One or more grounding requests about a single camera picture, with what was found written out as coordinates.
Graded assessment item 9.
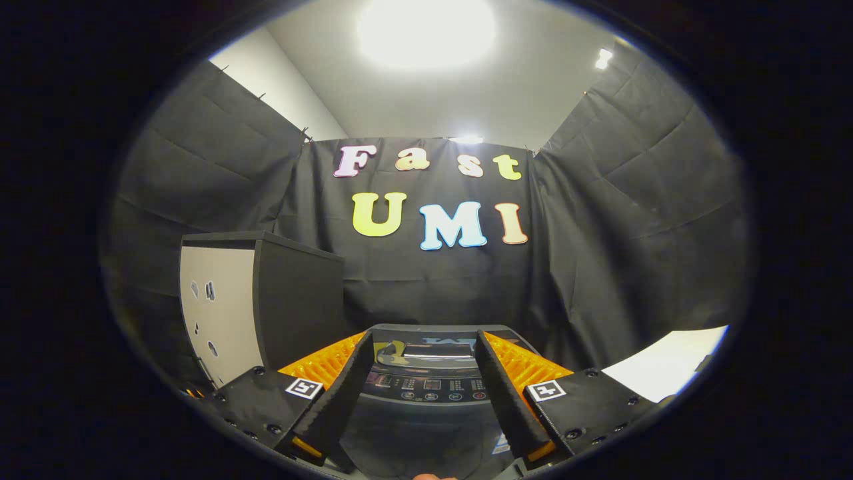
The large round ceiling light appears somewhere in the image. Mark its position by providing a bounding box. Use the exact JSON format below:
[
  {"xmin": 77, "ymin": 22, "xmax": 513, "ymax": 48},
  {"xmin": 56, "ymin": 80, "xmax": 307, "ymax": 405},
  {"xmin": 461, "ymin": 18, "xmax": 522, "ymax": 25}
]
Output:
[{"xmin": 357, "ymin": 0, "xmax": 498, "ymax": 71}]

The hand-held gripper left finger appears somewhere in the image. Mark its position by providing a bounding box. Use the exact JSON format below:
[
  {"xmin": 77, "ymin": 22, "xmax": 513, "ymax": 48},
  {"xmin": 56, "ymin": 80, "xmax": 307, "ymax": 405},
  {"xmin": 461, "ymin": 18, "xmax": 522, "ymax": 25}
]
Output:
[{"xmin": 200, "ymin": 331, "xmax": 376, "ymax": 467}]

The grey washing machine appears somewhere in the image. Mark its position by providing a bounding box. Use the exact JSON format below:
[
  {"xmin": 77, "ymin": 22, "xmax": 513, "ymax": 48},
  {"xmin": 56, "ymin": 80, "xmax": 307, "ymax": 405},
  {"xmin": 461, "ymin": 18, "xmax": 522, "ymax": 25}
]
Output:
[{"xmin": 337, "ymin": 323, "xmax": 542, "ymax": 480}]

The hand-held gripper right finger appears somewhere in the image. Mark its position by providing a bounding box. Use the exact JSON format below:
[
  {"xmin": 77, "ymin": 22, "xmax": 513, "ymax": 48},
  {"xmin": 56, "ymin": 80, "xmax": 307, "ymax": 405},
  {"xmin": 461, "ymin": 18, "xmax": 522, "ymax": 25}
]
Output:
[{"xmin": 474, "ymin": 329, "xmax": 661, "ymax": 465}]

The black backdrop cloth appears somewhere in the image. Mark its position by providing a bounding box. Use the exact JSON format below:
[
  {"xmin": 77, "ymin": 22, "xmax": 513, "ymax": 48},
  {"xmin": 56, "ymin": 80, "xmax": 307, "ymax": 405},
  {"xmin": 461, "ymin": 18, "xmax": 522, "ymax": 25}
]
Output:
[{"xmin": 100, "ymin": 60, "xmax": 754, "ymax": 395}]

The white table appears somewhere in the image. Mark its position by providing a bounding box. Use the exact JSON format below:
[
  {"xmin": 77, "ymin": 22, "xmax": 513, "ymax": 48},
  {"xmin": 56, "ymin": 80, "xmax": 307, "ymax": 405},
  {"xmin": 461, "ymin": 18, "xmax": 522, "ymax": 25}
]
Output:
[{"xmin": 601, "ymin": 325, "xmax": 730, "ymax": 405}]

